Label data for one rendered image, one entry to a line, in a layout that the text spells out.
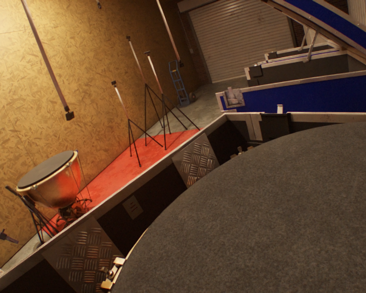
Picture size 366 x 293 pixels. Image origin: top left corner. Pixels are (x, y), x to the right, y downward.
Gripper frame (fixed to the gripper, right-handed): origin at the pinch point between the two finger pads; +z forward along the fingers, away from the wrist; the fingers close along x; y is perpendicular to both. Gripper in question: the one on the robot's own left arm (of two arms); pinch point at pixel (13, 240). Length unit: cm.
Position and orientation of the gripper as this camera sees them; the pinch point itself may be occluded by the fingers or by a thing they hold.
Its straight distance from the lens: 196.2
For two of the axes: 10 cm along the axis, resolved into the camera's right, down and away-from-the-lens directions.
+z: 5.2, 5.9, 6.2
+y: 1.3, -7.7, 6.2
